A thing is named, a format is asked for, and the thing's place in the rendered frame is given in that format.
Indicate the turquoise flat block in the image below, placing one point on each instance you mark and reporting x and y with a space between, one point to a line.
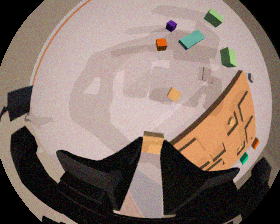
191 39

